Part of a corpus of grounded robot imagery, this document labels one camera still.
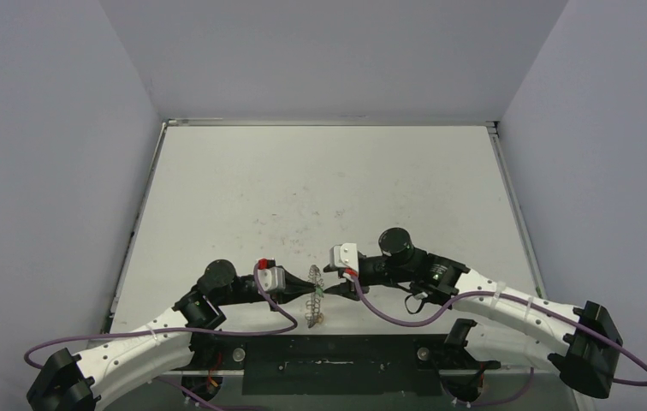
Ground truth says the metal disc with key rings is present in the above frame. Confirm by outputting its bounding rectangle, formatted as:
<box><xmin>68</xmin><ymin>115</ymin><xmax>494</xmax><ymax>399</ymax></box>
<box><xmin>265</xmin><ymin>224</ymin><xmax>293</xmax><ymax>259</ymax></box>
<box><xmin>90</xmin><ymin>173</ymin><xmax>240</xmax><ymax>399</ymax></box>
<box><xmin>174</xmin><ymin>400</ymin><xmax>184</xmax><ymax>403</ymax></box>
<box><xmin>305</xmin><ymin>265</ymin><xmax>324</xmax><ymax>329</ymax></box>

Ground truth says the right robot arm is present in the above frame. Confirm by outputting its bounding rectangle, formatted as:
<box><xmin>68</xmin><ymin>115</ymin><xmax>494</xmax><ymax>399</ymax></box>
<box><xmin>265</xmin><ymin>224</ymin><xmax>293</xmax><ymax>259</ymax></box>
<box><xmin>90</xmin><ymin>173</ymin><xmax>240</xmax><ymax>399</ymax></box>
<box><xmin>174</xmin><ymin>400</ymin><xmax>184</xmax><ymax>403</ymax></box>
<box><xmin>325</xmin><ymin>228</ymin><xmax>623</xmax><ymax>399</ymax></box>

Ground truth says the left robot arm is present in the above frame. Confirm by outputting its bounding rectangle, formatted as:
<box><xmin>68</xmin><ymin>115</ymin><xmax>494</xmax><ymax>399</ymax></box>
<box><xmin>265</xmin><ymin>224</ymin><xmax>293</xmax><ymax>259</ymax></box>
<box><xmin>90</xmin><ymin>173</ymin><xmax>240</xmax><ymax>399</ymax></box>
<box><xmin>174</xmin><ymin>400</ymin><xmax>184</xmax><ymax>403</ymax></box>
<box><xmin>27</xmin><ymin>259</ymin><xmax>316</xmax><ymax>410</ymax></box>

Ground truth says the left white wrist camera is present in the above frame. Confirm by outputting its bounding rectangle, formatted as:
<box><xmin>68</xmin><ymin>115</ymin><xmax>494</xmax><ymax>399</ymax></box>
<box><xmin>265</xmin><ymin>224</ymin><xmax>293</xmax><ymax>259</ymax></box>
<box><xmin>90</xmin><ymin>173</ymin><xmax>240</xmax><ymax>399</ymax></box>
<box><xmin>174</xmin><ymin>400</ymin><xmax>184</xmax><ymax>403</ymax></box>
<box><xmin>253</xmin><ymin>259</ymin><xmax>286</xmax><ymax>294</ymax></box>

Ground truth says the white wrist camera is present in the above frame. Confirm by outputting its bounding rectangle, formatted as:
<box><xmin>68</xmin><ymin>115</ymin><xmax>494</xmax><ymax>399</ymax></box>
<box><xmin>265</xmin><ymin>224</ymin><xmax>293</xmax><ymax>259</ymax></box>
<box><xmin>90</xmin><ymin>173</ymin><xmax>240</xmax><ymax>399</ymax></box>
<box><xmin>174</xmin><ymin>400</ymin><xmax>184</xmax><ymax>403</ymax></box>
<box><xmin>327</xmin><ymin>242</ymin><xmax>359</xmax><ymax>273</ymax></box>
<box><xmin>253</xmin><ymin>259</ymin><xmax>286</xmax><ymax>294</ymax></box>

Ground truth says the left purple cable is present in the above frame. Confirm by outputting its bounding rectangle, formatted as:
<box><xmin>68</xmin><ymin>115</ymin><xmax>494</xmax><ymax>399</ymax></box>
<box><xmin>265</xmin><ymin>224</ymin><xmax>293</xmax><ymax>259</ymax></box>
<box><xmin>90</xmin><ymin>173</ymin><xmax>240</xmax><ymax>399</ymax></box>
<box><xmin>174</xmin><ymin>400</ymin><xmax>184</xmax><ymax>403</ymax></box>
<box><xmin>24</xmin><ymin>260</ymin><xmax>299</xmax><ymax>411</ymax></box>

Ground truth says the purple cable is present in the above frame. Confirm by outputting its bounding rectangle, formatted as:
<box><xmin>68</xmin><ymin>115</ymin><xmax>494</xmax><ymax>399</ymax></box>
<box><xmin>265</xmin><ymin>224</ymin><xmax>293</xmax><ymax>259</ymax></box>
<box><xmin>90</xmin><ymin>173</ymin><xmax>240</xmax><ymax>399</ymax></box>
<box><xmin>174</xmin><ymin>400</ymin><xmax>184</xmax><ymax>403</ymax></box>
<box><xmin>24</xmin><ymin>260</ymin><xmax>299</xmax><ymax>411</ymax></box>
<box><xmin>348</xmin><ymin>271</ymin><xmax>647</xmax><ymax>408</ymax></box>

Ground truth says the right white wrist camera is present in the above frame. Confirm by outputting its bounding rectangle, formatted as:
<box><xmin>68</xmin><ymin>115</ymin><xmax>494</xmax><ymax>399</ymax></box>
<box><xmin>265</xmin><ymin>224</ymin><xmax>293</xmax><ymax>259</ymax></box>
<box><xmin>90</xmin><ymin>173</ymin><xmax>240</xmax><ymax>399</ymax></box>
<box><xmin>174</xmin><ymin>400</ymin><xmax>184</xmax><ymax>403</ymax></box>
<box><xmin>327</xmin><ymin>242</ymin><xmax>359</xmax><ymax>273</ymax></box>

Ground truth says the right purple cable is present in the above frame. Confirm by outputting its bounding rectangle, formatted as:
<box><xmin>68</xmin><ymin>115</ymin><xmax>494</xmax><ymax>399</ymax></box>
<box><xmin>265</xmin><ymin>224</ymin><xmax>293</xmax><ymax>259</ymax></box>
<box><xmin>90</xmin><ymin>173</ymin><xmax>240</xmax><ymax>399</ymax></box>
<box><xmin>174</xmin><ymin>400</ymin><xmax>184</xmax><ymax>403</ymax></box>
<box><xmin>348</xmin><ymin>271</ymin><xmax>647</xmax><ymax>408</ymax></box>

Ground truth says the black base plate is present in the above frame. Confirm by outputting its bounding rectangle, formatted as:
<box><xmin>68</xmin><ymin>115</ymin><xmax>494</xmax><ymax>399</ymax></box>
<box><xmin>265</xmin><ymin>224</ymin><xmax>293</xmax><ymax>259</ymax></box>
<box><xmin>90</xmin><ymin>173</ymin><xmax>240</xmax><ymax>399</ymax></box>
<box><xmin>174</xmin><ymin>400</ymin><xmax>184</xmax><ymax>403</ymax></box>
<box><xmin>174</xmin><ymin>334</ymin><xmax>501</xmax><ymax>396</ymax></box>

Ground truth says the aluminium frame rail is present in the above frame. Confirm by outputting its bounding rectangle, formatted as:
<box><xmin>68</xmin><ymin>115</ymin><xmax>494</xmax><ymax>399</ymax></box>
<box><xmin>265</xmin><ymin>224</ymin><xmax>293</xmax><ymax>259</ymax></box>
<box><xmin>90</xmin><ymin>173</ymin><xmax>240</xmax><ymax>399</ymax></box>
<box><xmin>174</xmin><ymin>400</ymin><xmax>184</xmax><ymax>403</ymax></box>
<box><xmin>78</xmin><ymin>334</ymin><xmax>590</xmax><ymax>377</ymax></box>

